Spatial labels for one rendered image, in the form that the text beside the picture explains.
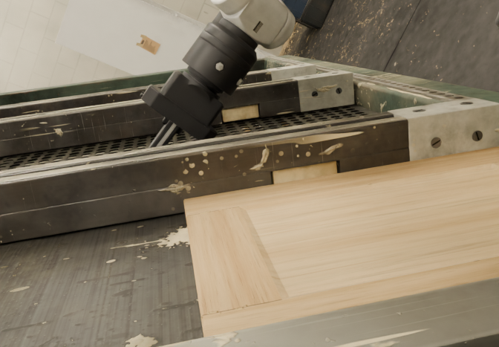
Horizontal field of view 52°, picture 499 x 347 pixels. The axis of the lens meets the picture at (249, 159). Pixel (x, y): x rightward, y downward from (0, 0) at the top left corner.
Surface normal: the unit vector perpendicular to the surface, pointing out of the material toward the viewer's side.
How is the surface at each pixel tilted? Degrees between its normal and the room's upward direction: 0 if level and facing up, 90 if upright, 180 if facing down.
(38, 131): 90
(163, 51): 90
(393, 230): 60
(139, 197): 90
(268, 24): 112
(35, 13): 90
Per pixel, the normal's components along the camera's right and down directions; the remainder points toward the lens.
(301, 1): 0.17, 0.26
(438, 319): -0.11, -0.96
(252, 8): 0.47, 0.43
